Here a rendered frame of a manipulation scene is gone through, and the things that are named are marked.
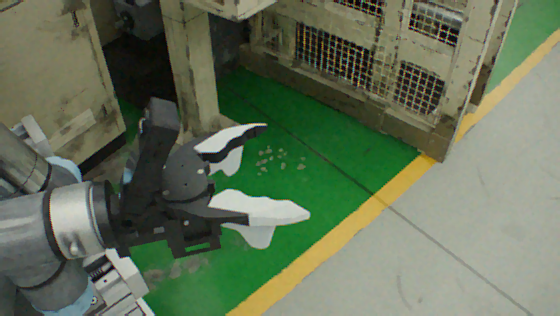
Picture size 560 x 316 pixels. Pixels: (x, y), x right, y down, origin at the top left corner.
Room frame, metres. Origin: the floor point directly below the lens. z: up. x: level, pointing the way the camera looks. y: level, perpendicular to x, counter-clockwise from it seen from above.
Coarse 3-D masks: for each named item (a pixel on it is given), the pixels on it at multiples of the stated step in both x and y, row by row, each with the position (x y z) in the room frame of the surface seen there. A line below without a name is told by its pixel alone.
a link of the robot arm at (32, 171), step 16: (0, 128) 0.35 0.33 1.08; (0, 144) 0.33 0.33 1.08; (16, 144) 0.34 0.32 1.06; (0, 160) 0.31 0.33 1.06; (16, 160) 0.33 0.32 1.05; (32, 160) 0.34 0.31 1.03; (48, 160) 0.39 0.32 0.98; (64, 160) 0.40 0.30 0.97; (0, 176) 0.30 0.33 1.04; (16, 176) 0.31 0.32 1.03; (32, 176) 0.33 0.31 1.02; (48, 176) 0.34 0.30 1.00; (64, 176) 0.37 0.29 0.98; (80, 176) 0.39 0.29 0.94; (0, 192) 0.30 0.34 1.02; (16, 192) 0.31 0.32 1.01; (32, 192) 0.31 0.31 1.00
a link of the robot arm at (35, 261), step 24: (48, 192) 0.26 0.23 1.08; (0, 216) 0.22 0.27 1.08; (24, 216) 0.22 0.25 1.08; (48, 216) 0.23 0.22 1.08; (0, 240) 0.20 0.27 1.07; (24, 240) 0.21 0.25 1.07; (48, 240) 0.21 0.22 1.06; (0, 264) 0.19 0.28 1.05; (24, 264) 0.19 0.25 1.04; (48, 264) 0.21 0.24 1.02
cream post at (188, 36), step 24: (168, 0) 1.44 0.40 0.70; (168, 24) 1.46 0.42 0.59; (192, 24) 1.44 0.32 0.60; (168, 48) 1.48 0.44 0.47; (192, 48) 1.42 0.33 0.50; (192, 72) 1.41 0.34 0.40; (192, 96) 1.41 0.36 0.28; (216, 96) 1.50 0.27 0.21; (192, 120) 1.43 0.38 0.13; (216, 120) 1.48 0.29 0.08
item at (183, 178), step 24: (168, 168) 0.30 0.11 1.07; (192, 168) 0.29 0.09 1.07; (96, 192) 0.26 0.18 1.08; (168, 192) 0.26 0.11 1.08; (192, 192) 0.26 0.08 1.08; (96, 216) 0.23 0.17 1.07; (120, 216) 0.25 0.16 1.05; (144, 216) 0.25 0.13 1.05; (168, 216) 0.25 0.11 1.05; (120, 240) 0.24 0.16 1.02; (144, 240) 0.24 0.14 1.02; (168, 240) 0.24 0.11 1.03; (192, 240) 0.24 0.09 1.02; (216, 240) 0.25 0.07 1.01
